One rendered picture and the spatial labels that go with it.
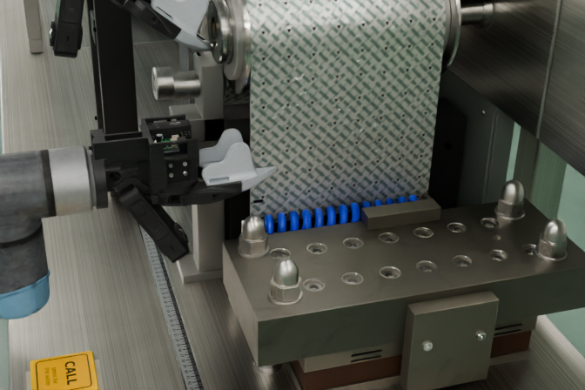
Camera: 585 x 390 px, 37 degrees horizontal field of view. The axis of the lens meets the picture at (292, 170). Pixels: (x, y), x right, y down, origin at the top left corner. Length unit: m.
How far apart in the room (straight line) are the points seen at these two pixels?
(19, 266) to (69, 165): 0.13
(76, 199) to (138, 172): 0.08
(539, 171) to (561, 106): 0.39
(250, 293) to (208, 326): 0.18
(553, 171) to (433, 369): 0.50
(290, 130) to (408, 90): 0.15
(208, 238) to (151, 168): 0.22
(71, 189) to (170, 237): 0.13
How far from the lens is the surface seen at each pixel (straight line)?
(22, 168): 0.98
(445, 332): 0.98
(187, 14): 1.00
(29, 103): 1.77
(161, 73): 1.06
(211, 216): 1.15
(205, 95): 1.07
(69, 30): 0.99
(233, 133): 1.04
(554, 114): 1.03
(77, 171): 0.97
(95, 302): 1.17
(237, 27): 0.98
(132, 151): 0.98
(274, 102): 1.01
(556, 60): 1.02
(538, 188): 1.41
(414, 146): 1.10
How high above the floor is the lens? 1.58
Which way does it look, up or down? 28 degrees down
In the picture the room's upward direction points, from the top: 1 degrees clockwise
